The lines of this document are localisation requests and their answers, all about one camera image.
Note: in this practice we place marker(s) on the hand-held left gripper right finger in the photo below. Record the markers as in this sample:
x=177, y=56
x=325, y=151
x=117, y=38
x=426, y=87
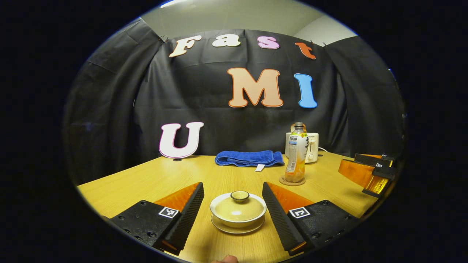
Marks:
x=279, y=219

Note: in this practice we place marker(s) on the white teacup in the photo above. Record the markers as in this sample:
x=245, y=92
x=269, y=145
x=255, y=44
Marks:
x=219, y=219

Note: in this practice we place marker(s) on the beige teacup lid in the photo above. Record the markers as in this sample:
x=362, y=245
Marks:
x=237, y=210

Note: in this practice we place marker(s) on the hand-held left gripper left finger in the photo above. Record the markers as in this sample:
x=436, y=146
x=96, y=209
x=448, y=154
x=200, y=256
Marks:
x=186, y=219

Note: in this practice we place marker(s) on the cream toaster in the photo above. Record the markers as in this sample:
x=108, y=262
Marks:
x=313, y=149

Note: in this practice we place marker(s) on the black backdrop cloth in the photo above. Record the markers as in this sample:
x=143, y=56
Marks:
x=109, y=109

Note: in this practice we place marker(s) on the white saucer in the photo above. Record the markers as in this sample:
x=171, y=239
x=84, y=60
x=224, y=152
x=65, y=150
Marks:
x=237, y=230

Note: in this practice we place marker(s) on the round brown coaster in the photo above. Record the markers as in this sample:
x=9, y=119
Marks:
x=283, y=181

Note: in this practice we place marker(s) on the blue folded towel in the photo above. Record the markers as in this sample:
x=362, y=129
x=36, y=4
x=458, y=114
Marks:
x=248, y=157

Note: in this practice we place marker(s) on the clear water bottle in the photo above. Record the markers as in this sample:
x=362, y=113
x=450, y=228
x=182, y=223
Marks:
x=296, y=157

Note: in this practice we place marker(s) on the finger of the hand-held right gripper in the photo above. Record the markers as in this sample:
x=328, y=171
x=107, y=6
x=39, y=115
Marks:
x=369, y=159
x=385, y=172

